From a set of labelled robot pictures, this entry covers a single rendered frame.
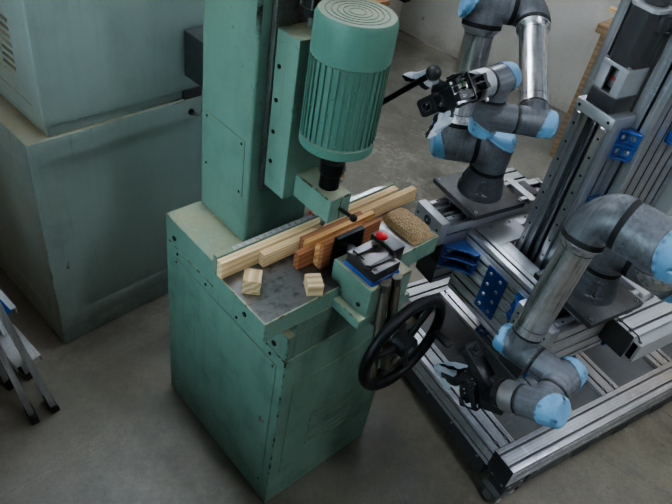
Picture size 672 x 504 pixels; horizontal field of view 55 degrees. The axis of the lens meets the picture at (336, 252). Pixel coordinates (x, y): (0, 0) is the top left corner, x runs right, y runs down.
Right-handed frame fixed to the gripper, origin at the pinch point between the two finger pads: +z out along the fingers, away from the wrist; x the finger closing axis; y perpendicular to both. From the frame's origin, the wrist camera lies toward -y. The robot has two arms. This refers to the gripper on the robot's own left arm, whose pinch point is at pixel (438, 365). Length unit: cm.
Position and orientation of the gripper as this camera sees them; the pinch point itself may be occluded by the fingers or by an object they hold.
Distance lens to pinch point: 170.0
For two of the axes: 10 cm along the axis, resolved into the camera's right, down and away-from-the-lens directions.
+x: 7.4, -3.5, 5.7
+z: -6.4, -1.1, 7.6
